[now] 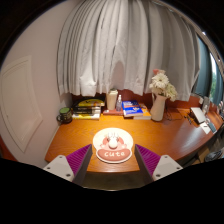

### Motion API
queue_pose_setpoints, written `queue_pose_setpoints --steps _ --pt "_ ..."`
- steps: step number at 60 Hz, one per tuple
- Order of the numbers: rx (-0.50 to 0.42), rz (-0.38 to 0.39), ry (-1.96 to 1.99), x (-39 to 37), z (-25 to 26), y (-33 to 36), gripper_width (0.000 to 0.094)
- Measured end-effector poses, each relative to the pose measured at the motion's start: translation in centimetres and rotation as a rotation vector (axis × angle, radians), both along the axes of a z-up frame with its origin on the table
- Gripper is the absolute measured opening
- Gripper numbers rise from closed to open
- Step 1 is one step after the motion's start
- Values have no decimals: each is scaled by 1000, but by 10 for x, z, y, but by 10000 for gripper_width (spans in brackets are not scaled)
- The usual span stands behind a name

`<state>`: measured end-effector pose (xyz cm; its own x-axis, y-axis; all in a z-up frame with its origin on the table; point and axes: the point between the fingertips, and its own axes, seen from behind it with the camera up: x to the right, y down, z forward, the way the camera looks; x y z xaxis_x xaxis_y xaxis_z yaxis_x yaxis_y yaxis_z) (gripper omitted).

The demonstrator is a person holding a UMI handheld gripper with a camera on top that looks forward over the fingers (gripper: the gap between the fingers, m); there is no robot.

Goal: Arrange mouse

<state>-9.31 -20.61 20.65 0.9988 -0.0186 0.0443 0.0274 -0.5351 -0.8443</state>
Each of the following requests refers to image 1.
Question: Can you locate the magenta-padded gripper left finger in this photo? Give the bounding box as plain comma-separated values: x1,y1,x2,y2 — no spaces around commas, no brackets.
43,143,94,186

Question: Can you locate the clear spray bottle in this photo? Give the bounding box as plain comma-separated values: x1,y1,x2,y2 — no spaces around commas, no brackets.
115,94,124,113

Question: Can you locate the blue book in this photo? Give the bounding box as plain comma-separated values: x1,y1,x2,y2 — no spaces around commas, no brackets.
121,99,145,118

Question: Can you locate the dark mug with green inside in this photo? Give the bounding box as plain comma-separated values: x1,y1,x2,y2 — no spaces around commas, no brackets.
55,106,74,125

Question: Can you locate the white pleated curtain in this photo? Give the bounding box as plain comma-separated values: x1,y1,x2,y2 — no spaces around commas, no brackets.
56,0,202,102

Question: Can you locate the glass window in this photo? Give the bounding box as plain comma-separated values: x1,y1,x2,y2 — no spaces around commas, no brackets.
194,32,224,106

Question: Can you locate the reddish brown book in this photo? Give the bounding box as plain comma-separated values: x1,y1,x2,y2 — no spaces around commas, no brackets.
102,108,125,117

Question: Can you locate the cream tumbler with lid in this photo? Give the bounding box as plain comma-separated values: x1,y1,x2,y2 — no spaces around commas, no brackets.
105,88,120,112

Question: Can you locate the white cartoon print mouse pad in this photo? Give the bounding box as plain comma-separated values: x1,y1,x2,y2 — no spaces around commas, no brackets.
91,127,135,165

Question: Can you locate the black cable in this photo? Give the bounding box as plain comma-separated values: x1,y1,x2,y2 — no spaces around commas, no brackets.
165,107,191,122

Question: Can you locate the white flower bunch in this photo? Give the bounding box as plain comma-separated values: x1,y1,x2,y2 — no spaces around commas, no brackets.
148,68,179,102

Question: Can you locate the orange book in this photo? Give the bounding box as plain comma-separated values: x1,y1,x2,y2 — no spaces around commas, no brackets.
132,102,152,121

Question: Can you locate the white computer mouse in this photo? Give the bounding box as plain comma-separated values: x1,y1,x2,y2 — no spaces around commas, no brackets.
105,131,121,150

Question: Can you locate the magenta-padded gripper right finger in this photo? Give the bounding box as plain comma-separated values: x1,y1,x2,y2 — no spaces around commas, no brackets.
133,143,184,186

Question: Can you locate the white flat device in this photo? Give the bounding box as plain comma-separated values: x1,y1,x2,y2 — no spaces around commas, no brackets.
189,106,208,125

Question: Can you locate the thin dark book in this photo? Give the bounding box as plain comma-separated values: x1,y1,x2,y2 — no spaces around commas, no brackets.
72,108,102,116
72,105,102,112

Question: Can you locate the yellow and black book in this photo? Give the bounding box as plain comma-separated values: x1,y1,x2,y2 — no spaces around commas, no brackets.
73,98,106,108

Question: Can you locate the white vase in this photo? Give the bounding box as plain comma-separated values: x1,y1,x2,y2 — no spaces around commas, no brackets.
149,92,168,122

